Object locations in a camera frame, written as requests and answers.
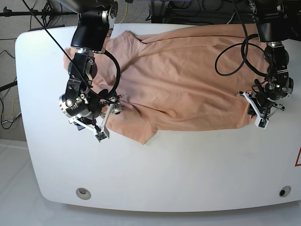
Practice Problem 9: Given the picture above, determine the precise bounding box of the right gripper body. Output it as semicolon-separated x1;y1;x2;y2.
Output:
68;94;122;138

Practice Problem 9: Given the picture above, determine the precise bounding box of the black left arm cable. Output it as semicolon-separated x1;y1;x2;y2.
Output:
214;0;271;77

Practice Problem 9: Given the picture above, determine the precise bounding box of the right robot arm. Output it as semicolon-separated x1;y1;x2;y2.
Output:
59;0;122;141

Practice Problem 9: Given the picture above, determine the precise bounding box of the right table cable grommet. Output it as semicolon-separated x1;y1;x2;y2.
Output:
279;186;291;197

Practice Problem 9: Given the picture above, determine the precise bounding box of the peach pink T-shirt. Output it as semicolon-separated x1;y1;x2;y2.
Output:
62;23;271;145

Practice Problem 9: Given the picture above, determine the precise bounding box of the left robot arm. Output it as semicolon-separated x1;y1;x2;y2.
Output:
240;0;293;128

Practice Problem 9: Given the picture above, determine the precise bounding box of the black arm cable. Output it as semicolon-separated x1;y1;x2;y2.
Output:
214;0;271;77
89;49;121;99

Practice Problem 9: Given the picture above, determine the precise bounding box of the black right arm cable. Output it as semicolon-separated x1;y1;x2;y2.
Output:
89;49;121;99

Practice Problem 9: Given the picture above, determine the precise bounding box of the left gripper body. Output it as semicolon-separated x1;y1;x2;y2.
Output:
238;91;285;120

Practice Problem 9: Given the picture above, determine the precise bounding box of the yellow cable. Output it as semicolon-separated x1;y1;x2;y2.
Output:
119;2;129;24

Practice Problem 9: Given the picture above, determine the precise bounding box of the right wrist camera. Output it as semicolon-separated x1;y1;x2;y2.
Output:
95;132;107;142

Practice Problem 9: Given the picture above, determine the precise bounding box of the left table cable grommet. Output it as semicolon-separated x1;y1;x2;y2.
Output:
76;188;91;200

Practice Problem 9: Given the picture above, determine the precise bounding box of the red triangle warning sticker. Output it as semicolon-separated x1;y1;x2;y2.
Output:
295;148;301;167

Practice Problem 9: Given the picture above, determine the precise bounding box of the table cable grommet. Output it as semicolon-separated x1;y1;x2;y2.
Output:
279;186;291;197
76;188;91;200

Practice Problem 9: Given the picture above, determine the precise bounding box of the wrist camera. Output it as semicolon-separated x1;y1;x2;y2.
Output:
254;116;269;129
95;132;107;142

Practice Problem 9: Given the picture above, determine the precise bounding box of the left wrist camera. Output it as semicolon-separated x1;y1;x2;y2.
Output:
254;116;269;129

